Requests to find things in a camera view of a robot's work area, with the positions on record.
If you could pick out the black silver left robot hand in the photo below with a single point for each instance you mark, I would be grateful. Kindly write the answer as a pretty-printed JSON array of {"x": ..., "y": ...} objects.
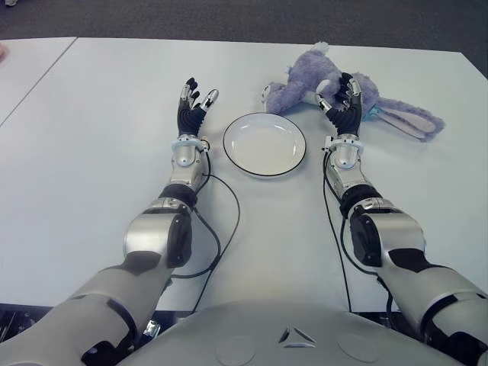
[{"x": 188, "y": 118}]

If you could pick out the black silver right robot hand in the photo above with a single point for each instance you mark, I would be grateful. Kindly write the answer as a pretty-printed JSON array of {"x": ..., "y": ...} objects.
[{"x": 347, "y": 120}]

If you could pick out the purple plush bunny doll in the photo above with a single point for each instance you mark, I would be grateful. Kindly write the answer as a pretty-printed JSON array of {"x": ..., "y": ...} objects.
[{"x": 301, "y": 72}]

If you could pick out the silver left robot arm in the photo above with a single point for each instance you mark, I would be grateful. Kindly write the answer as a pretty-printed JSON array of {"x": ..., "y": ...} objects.
[{"x": 152, "y": 236}]

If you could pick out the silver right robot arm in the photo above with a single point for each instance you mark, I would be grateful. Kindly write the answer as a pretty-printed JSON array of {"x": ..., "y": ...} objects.
[{"x": 400, "y": 228}]

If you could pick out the white plate with black rim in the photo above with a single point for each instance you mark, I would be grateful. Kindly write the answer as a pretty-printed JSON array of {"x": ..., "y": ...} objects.
[{"x": 263, "y": 145}]

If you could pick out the white shoe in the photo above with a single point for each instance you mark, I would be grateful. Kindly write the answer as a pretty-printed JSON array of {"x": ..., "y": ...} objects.
[{"x": 10, "y": 2}]

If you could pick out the grey robot torso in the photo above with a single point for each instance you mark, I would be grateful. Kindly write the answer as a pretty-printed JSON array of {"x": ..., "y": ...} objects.
[{"x": 244, "y": 335}]

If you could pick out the small metal bracket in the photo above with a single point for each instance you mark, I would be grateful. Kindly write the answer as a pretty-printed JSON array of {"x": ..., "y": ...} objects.
[{"x": 151, "y": 328}]

